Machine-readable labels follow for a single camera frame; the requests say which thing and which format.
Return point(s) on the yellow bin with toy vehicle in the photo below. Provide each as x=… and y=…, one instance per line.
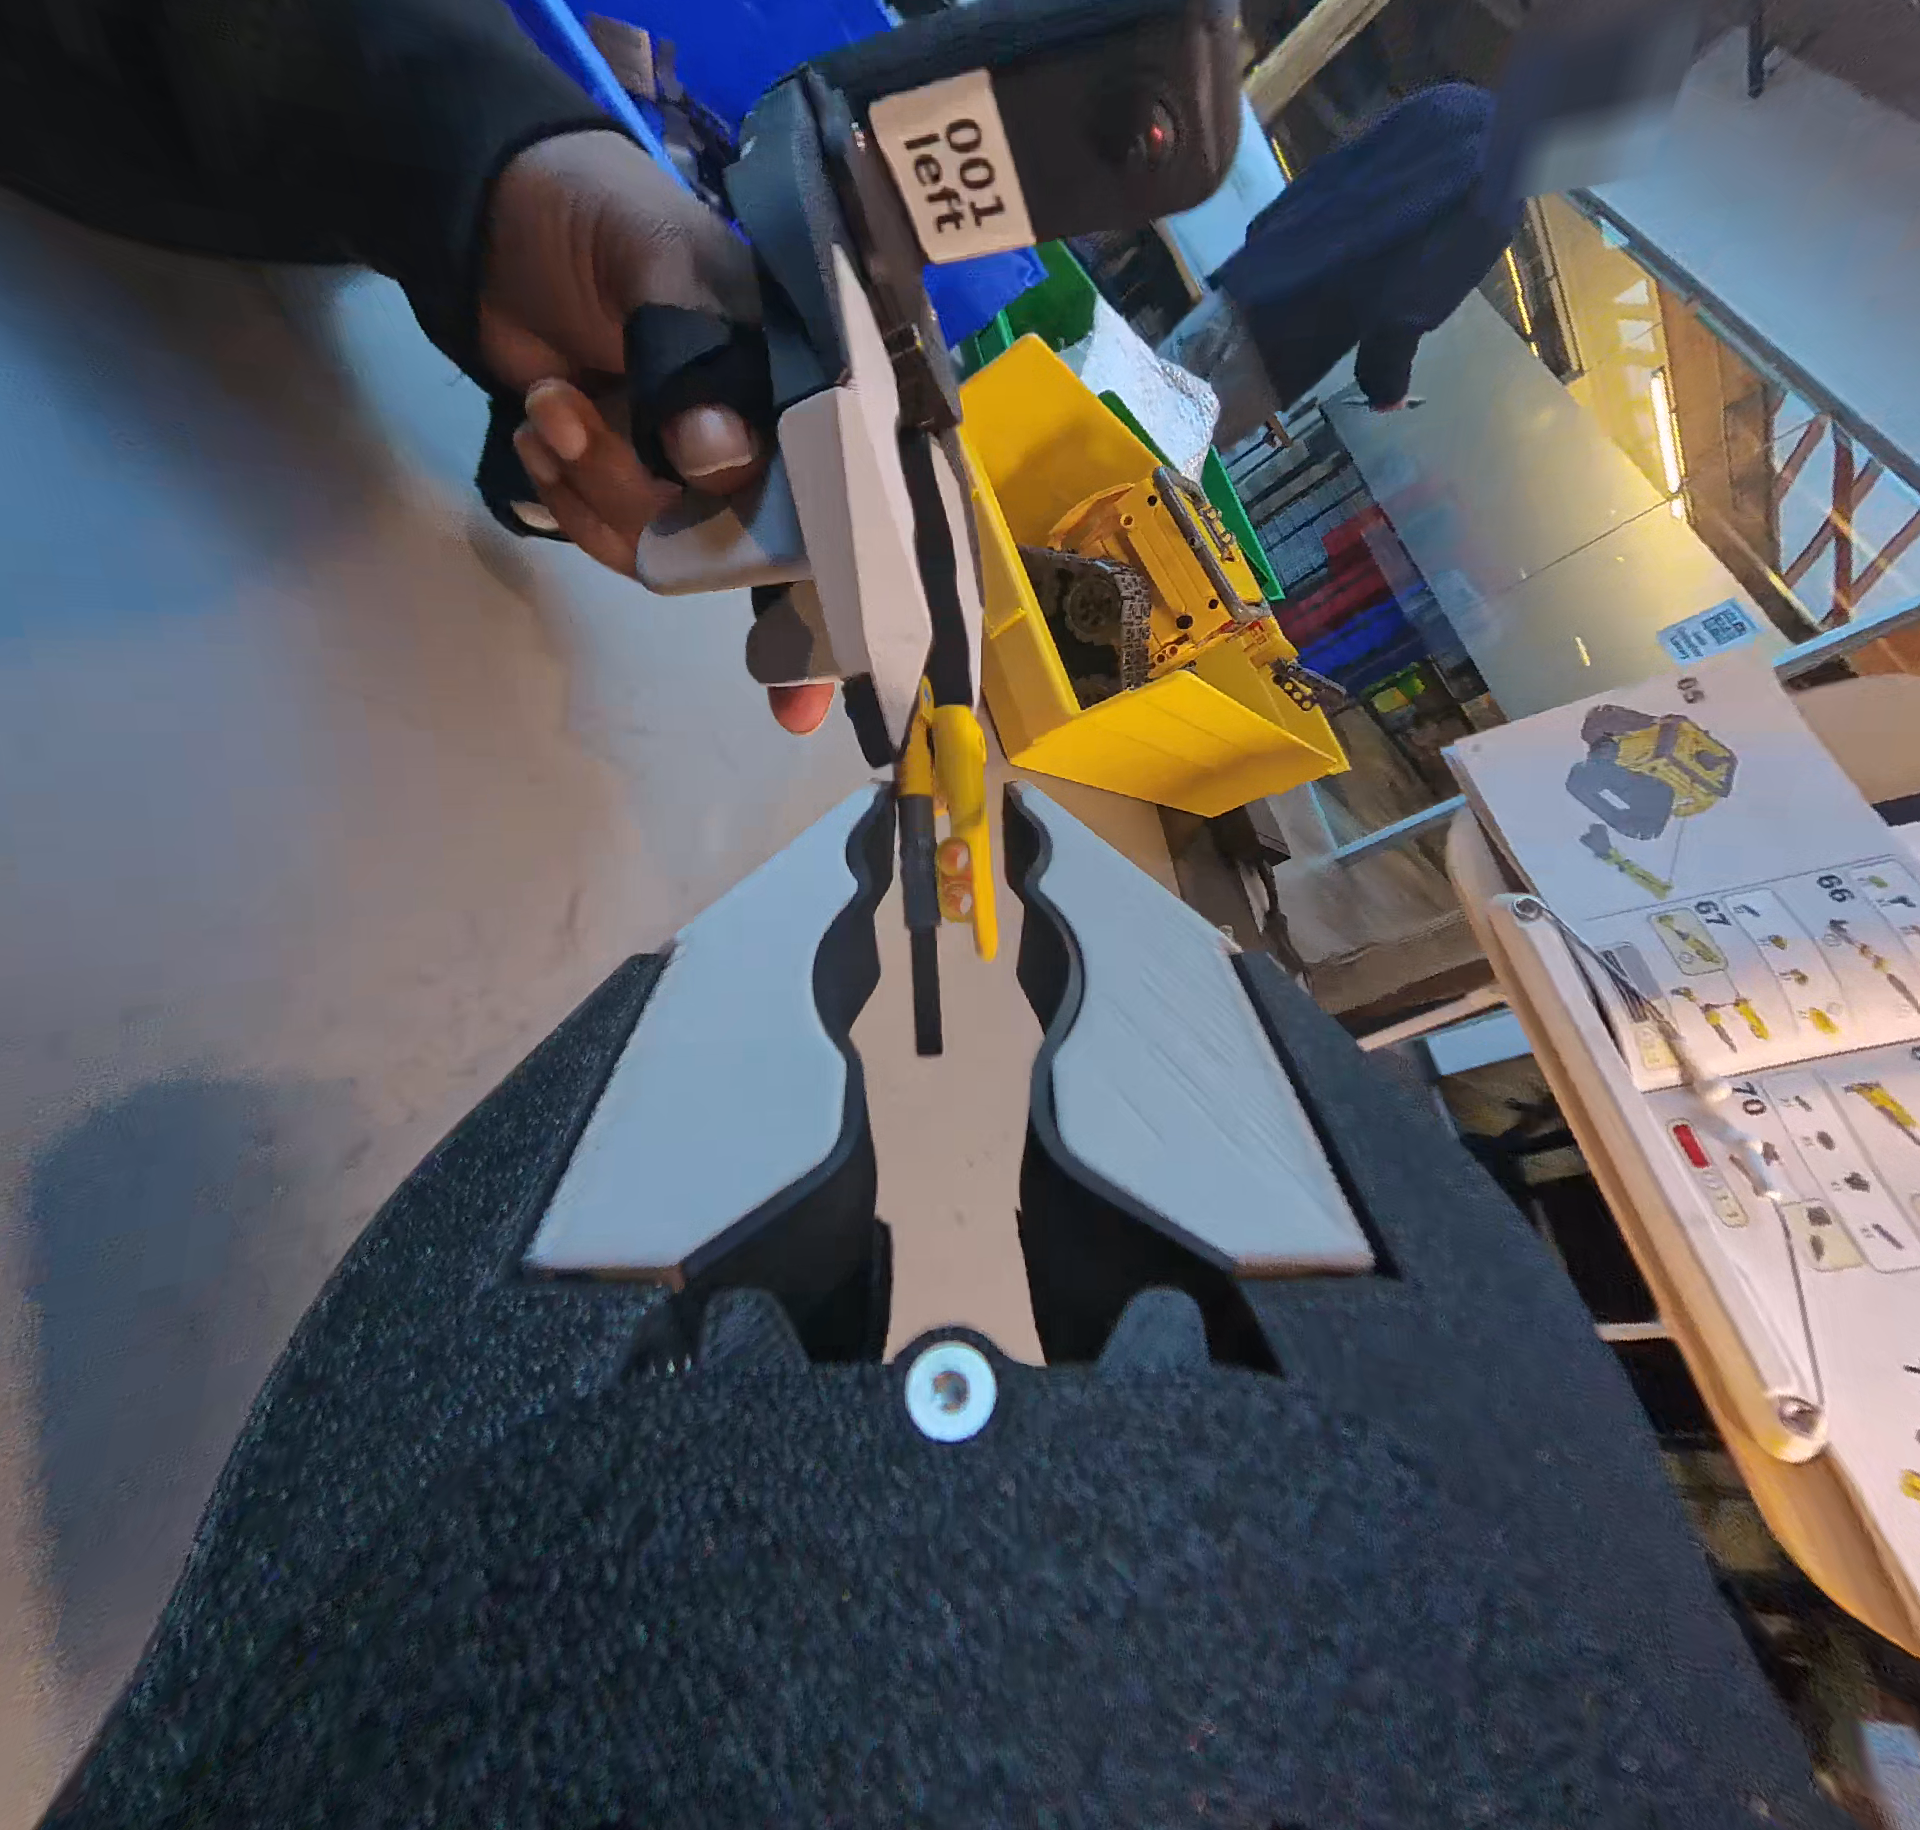
x=1171, y=750

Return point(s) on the green plastic bin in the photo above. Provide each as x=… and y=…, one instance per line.
x=1058, y=308

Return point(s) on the bubble wrap sheet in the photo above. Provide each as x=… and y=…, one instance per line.
x=1155, y=390

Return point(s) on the rack of coloured bins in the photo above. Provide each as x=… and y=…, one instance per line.
x=1351, y=586

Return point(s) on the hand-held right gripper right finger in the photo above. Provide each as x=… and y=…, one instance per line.
x=1201, y=1111

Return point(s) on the grey axle pin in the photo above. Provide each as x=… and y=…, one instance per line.
x=920, y=945

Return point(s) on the yellow tracked toy vehicle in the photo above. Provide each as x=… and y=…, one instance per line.
x=1141, y=571

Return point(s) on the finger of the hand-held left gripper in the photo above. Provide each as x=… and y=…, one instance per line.
x=863, y=556
x=961, y=571

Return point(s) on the person's left hand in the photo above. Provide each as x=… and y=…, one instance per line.
x=600, y=256

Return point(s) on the yellow curved claw piece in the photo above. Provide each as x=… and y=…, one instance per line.
x=976, y=870

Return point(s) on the grey desk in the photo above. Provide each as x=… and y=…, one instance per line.
x=300, y=811

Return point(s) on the person's left forearm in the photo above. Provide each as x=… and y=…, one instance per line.
x=226, y=61

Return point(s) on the open instruction booklet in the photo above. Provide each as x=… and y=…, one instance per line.
x=1725, y=841

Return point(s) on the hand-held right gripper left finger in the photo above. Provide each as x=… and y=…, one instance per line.
x=705, y=1111

